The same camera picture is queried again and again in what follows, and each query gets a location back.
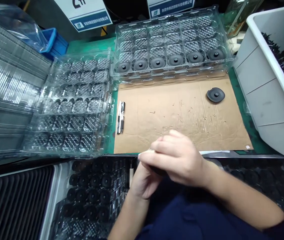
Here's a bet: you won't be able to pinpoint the clear plastic blister tray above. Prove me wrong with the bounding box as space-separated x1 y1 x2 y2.
113 5 237 78

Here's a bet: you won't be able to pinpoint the brown cardboard sheet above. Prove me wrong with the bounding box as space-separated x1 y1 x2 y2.
113 75 254 154

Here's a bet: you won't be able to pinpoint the black round knobbed disc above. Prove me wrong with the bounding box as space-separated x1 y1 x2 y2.
206 87 225 102

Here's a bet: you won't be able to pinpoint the clear plastic bag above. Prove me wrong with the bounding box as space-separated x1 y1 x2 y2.
0 2 51 54

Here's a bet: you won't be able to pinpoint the blue plastic crate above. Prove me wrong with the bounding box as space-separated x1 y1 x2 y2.
39 27 69 61

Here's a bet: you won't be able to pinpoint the black and silver utility knife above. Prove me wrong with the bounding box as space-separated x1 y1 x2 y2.
116 100 126 135

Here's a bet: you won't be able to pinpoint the filled tray of black discs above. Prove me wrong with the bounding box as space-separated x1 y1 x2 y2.
202 155 284 227

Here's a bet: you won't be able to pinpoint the row of black discs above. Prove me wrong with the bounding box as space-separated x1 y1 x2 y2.
116 49 224 73

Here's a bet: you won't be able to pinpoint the white sign with blue band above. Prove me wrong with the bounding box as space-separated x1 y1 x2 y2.
53 0 114 33
148 0 195 18

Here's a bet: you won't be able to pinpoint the stack of clear blister trays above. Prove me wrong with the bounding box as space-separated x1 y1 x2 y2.
21 48 117 160

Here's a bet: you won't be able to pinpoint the person's left hand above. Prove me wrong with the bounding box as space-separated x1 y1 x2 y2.
128 160 169 200

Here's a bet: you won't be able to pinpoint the tall stacks of clear trays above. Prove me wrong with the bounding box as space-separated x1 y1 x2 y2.
0 12 55 162

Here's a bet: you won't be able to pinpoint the black ribbed tray stack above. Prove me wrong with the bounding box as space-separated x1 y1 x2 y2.
0 165 55 240

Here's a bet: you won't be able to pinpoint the large grey plastic bin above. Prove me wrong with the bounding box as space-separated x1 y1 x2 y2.
233 4 284 158

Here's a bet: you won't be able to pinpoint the white crate of filled trays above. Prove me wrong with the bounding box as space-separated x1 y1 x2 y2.
39 157 138 240

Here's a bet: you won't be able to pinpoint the person's right hand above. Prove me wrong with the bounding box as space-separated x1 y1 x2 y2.
138 129 211 188

